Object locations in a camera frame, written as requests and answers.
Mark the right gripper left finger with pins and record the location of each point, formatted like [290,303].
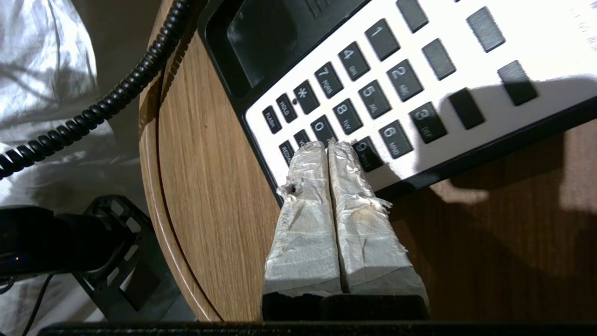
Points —
[305,224]

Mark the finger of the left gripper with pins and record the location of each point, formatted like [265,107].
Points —
[140,233]

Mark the white bed sheet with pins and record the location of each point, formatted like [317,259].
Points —
[42,60]

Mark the black and white desk telephone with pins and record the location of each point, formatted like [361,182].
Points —
[471,70]

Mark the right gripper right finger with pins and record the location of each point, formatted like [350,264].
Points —
[368,242]

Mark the black phone handset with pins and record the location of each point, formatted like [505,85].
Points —
[42,238]

